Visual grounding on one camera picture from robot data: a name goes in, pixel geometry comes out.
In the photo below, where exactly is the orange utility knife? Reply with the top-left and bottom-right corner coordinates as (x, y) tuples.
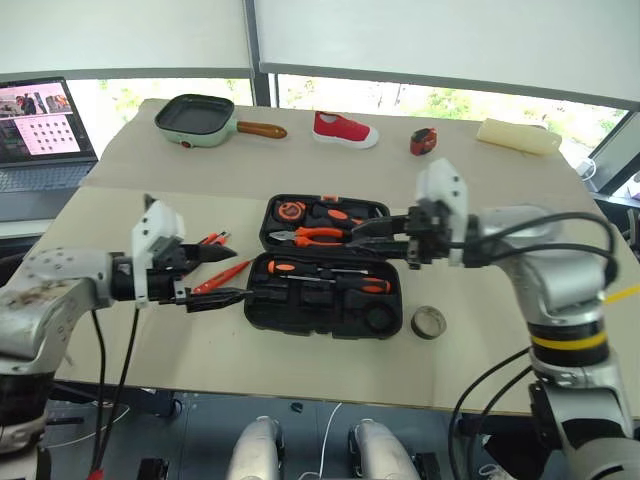
(196, 230), (233, 247)

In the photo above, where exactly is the cream coloured foam block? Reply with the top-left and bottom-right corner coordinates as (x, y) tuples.
(474, 118), (563, 158)

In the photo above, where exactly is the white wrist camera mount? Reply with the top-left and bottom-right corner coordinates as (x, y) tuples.
(415, 158), (471, 267)
(130, 198), (187, 309)

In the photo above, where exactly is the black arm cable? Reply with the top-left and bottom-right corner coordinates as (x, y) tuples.
(88, 298), (142, 480)
(449, 211), (620, 294)

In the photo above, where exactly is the silver rounded robot leg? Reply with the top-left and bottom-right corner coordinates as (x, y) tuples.
(231, 416), (287, 480)
(346, 418), (422, 480)

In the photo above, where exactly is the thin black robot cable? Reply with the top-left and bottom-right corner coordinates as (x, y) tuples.
(446, 346), (534, 480)

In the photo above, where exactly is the black plastic tool case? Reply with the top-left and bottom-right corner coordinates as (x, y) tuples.
(243, 193), (405, 342)

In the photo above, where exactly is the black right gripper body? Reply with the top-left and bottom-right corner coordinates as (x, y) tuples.
(403, 198), (454, 272)

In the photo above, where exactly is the red canvas shoe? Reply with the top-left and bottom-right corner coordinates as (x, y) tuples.
(311, 110), (380, 150)

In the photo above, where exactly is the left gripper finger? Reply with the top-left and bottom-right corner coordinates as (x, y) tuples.
(181, 243), (239, 274)
(185, 287), (255, 314)

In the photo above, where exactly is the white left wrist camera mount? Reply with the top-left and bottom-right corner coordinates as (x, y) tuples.
(130, 198), (187, 309)

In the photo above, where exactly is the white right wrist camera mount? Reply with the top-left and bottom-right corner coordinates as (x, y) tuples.
(415, 158), (471, 267)

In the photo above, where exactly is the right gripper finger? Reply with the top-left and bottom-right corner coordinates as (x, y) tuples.
(344, 238), (413, 261)
(350, 213), (413, 242)

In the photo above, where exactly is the long orange black screwdriver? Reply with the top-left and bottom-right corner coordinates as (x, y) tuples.
(278, 273), (392, 297)

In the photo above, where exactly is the wide white roller blind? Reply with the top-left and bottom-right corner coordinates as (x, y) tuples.
(253, 0), (640, 110)

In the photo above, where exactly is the short orange black screwdriver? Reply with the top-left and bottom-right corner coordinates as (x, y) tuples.
(265, 259), (372, 277)

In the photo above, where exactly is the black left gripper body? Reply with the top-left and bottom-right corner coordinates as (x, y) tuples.
(146, 238), (195, 307)

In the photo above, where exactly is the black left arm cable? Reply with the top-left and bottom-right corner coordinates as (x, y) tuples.
(88, 298), (142, 480)

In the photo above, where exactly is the orange black tape measure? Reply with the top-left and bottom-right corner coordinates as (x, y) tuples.
(273, 198), (308, 222)

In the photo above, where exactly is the dark window frame post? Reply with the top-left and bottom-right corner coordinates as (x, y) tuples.
(241, 0), (282, 108)

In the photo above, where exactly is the thin white cable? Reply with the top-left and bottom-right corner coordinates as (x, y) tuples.
(303, 401), (345, 480)

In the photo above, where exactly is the orange black handled hammer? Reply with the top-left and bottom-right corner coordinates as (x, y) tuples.
(311, 201), (387, 229)

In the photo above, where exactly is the dark framed panel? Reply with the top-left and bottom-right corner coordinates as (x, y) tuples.
(588, 111), (640, 195)

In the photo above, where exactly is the red voltage tester pen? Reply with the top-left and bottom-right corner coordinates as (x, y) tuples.
(191, 259), (252, 296)

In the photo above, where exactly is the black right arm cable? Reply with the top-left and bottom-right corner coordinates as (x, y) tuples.
(449, 211), (620, 294)

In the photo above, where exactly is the grey tape roll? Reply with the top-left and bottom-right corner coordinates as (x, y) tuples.
(410, 305), (448, 343)

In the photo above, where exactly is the green pan with wooden handle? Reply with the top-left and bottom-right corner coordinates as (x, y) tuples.
(153, 94), (289, 150)

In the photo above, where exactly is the open laptop computer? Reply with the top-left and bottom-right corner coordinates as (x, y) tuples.
(0, 75), (100, 224)

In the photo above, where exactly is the red black tape measure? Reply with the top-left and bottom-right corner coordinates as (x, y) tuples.
(409, 127), (439, 158)

